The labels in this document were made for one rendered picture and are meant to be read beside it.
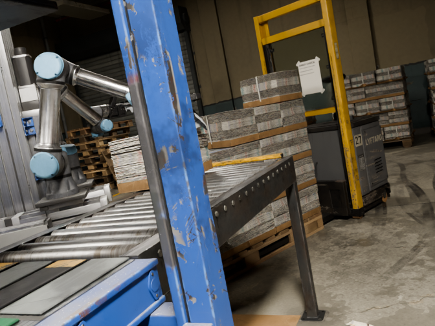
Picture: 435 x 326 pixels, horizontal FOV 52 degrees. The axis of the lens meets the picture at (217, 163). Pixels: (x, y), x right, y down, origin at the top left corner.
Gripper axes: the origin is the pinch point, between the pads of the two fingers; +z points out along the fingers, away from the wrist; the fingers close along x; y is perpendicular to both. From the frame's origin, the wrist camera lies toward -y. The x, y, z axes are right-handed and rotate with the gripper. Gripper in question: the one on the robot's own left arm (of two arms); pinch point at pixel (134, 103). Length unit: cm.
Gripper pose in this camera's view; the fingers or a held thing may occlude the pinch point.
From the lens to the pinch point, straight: 308.7
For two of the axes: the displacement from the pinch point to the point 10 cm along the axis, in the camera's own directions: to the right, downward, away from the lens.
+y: 1.0, 9.7, 2.1
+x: 6.3, 1.0, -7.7
